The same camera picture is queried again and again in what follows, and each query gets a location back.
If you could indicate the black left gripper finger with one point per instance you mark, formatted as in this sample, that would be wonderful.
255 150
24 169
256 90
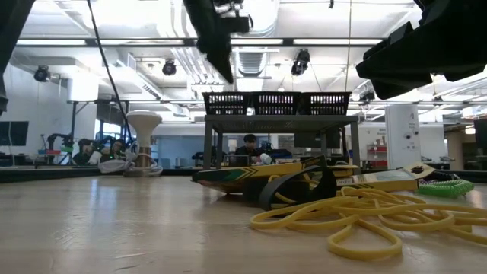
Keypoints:
220 53

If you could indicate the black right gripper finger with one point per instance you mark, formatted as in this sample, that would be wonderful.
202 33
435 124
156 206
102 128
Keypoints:
399 86
399 57

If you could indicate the dark wall monitor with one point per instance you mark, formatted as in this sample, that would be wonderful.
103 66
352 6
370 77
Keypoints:
11 133

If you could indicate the yellow rubber band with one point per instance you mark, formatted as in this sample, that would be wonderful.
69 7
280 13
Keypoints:
361 255
456 209
361 190
255 225

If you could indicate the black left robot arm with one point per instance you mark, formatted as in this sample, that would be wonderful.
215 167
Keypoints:
11 38

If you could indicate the white pillar cabinet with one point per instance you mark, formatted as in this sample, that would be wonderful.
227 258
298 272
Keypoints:
402 137

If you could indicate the black ceiling camera device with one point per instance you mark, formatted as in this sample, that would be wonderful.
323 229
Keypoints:
300 62

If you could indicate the black slotted plastic basket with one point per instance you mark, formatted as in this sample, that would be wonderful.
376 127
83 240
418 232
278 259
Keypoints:
226 103
326 103
276 103

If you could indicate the person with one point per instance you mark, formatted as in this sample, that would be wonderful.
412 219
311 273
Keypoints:
84 146
249 146
118 146

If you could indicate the yellow crayon box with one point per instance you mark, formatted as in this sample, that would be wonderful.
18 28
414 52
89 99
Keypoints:
247 173
380 177
344 169

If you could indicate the black ceiling spotlight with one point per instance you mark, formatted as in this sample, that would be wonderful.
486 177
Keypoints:
42 73
169 67
367 96

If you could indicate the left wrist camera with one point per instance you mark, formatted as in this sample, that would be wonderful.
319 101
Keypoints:
240 24

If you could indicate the red cabinet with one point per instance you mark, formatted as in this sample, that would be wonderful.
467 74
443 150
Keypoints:
377 156

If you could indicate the green spiral wrist coil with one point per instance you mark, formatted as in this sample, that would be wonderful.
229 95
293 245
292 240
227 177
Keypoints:
445 188

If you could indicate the black aluminium table frame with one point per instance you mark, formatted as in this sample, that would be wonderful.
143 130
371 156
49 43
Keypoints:
57 174

